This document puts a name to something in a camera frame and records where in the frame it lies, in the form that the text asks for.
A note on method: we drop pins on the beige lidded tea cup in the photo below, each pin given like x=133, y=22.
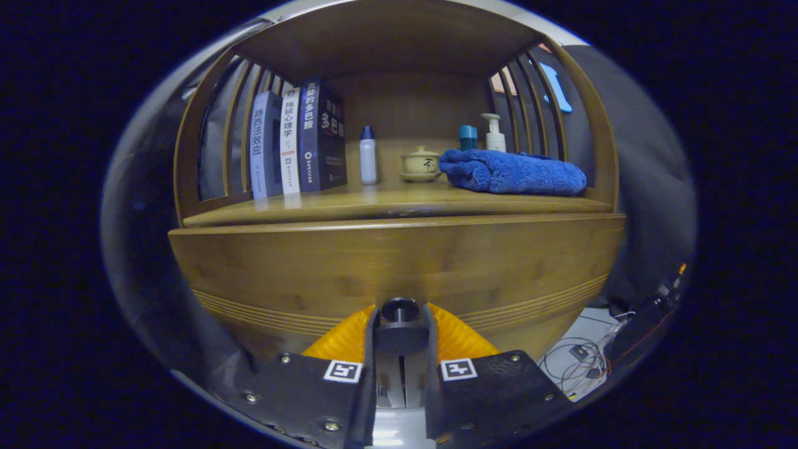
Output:
x=419, y=165

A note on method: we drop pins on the pale blue book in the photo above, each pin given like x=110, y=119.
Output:
x=262, y=149

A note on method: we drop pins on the wooden cabinet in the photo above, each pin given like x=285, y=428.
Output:
x=411, y=106

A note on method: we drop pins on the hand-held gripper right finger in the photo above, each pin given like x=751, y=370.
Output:
x=492, y=393

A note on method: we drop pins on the wooden drawer with black knob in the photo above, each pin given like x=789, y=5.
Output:
x=399, y=262

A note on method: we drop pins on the dark blue book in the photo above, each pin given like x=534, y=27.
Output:
x=324, y=143

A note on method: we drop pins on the white book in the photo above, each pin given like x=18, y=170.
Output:
x=290, y=143

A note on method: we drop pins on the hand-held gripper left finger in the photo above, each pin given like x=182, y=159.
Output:
x=312, y=399

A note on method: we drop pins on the wooden countertop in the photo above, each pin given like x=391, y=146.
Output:
x=374, y=202

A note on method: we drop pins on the black orange device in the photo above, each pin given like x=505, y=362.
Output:
x=645, y=318

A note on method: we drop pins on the white bottle with blue cap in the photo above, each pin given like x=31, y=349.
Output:
x=368, y=159

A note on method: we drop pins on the white pump bottle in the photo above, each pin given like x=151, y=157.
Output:
x=495, y=140

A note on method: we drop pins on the teal bottle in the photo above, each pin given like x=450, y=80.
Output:
x=468, y=138

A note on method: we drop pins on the folded blue towel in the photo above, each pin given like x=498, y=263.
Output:
x=511, y=171

